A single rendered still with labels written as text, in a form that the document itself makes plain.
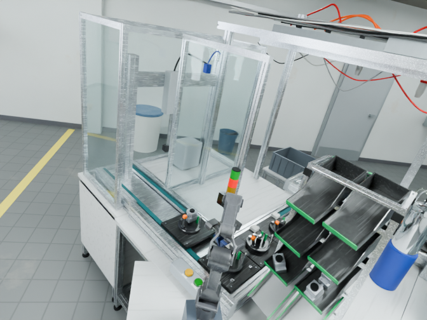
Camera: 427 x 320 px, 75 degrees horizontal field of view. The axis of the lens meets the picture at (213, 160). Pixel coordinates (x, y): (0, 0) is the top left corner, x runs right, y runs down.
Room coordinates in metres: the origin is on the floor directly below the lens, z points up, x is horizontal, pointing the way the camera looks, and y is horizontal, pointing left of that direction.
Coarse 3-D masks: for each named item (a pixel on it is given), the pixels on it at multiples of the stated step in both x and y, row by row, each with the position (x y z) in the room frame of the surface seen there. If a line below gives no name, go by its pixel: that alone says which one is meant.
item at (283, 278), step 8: (280, 248) 0.95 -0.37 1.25; (288, 248) 0.97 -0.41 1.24; (312, 248) 0.97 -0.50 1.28; (272, 256) 0.93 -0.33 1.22; (288, 256) 0.94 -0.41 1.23; (296, 256) 0.93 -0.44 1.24; (304, 256) 0.93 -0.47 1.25; (272, 264) 0.90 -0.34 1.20; (288, 264) 0.90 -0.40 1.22; (296, 264) 0.90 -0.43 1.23; (304, 264) 0.90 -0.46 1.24; (312, 264) 0.90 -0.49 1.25; (288, 272) 0.86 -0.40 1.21; (296, 272) 0.86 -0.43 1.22; (280, 280) 0.83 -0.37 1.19; (288, 280) 0.83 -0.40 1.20
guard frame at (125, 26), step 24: (120, 24) 1.47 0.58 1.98; (144, 24) 2.11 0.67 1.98; (120, 48) 1.46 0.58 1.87; (264, 48) 2.39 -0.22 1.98; (120, 72) 1.46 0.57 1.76; (120, 96) 1.45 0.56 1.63; (120, 120) 1.46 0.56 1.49; (120, 144) 1.46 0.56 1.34; (120, 168) 1.47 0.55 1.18; (120, 192) 1.47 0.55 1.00
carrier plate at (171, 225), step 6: (180, 216) 1.39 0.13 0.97; (162, 222) 1.30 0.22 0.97; (168, 222) 1.31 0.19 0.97; (174, 222) 1.32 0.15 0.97; (204, 222) 1.38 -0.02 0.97; (168, 228) 1.26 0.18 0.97; (174, 228) 1.27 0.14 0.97; (204, 228) 1.32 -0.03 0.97; (174, 234) 1.22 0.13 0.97; (180, 234) 1.23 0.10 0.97; (186, 234) 1.24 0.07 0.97; (198, 234) 1.26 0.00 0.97; (204, 234) 1.27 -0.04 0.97; (210, 234) 1.28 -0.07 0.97; (180, 240) 1.18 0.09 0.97; (186, 240) 1.19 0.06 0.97; (192, 240) 1.20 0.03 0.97; (198, 240) 1.21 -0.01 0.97; (186, 246) 1.14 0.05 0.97
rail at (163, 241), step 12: (132, 204) 1.42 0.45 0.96; (132, 216) 1.39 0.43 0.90; (144, 216) 1.33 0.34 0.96; (144, 228) 1.30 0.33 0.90; (156, 228) 1.25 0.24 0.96; (156, 240) 1.22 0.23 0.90; (168, 240) 1.18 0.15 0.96; (168, 252) 1.14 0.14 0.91; (180, 252) 1.11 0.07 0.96; (192, 264) 1.04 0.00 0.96; (204, 276) 0.98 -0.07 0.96; (228, 300) 0.87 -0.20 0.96; (228, 312) 0.85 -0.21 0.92
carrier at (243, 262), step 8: (240, 256) 1.16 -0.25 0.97; (200, 264) 1.06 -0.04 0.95; (240, 264) 1.08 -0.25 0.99; (248, 264) 1.11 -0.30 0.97; (256, 264) 1.12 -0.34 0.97; (224, 272) 1.02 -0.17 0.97; (232, 272) 1.02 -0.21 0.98; (240, 272) 1.04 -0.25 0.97; (248, 272) 1.05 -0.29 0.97; (256, 272) 1.07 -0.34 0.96; (224, 280) 0.97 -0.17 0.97; (240, 280) 0.99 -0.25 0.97; (232, 288) 0.94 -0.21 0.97
